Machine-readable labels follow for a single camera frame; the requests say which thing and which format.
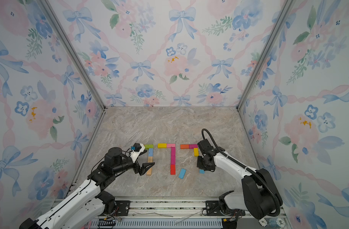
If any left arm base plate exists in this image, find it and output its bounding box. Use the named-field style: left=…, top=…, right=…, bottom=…
left=104, top=200, right=131, bottom=216

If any yellow block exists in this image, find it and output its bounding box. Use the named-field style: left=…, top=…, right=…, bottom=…
left=157, top=143, right=167, bottom=148
left=193, top=148, right=199, bottom=157

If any tan block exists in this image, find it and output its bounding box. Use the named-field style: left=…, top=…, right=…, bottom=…
left=147, top=156, right=153, bottom=163
left=146, top=169, right=152, bottom=176

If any white cable duct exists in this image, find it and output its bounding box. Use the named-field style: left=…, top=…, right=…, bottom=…
left=90, top=218, right=223, bottom=229

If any green block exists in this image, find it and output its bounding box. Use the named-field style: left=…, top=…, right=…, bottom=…
left=144, top=144, right=153, bottom=149

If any orange block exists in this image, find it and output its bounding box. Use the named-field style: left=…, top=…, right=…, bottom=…
left=180, top=144, right=190, bottom=149

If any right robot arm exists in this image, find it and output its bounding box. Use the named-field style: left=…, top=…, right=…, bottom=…
left=197, top=139, right=283, bottom=219

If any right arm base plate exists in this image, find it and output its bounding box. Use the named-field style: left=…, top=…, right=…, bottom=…
left=202, top=200, right=246, bottom=217

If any white blue object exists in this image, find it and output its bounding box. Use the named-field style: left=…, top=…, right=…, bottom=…
left=258, top=218, right=286, bottom=229

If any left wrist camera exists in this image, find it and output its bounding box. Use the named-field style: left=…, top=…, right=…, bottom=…
left=130, top=143, right=147, bottom=163

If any light blue block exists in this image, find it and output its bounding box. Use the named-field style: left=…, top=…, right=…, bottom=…
left=148, top=148, right=153, bottom=157

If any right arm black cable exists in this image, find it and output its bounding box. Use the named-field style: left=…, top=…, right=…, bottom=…
left=201, top=128, right=281, bottom=217

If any blue block bottom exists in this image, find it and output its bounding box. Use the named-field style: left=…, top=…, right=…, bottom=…
left=178, top=169, right=186, bottom=179

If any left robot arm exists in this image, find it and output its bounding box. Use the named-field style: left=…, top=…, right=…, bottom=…
left=20, top=144, right=155, bottom=229

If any magenta block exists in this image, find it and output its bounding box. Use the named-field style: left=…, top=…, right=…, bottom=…
left=171, top=147, right=176, bottom=157
left=171, top=156, right=176, bottom=165
left=189, top=144, right=198, bottom=149

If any red block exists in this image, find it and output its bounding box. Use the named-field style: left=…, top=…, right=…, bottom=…
left=170, top=164, right=176, bottom=175

